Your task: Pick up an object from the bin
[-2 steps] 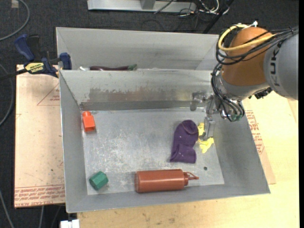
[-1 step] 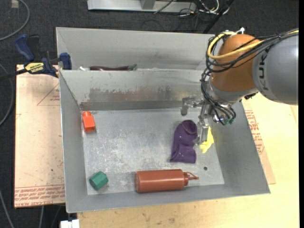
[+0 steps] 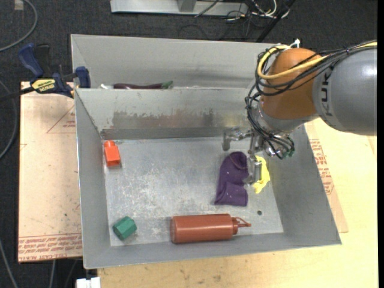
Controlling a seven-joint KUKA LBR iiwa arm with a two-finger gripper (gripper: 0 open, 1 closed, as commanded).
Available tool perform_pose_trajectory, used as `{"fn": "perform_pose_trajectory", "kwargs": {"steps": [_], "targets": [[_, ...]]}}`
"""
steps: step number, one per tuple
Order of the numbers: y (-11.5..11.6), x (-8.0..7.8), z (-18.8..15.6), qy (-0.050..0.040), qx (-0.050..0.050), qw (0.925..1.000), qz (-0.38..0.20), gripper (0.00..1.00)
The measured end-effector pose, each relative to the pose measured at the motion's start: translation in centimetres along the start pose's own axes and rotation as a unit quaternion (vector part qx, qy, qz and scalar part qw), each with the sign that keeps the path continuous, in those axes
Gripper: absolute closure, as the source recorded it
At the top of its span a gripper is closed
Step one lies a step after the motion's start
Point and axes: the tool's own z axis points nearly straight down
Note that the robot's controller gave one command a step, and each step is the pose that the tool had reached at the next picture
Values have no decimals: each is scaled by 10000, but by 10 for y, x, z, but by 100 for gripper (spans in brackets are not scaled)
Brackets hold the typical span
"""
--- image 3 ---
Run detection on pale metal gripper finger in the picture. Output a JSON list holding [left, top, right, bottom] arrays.
[[222, 127, 251, 152], [242, 156, 265, 188]]

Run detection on yellow soft toy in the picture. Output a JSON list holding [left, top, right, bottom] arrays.
[[250, 155, 271, 195]]

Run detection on purple cloth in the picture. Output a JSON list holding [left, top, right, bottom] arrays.
[[214, 151, 250, 207]]

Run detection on red-brown squeeze bottle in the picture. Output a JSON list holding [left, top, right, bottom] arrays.
[[169, 213, 252, 245]]

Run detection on grey metal bin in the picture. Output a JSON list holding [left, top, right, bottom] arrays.
[[70, 34, 343, 270]]

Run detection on orange bottle-shaped block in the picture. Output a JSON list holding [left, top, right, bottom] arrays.
[[103, 139, 122, 168]]

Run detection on green hexagonal block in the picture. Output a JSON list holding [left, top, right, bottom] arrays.
[[112, 215, 138, 241]]

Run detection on brown cardboard board, red print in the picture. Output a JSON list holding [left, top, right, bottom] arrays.
[[17, 81, 350, 264]]

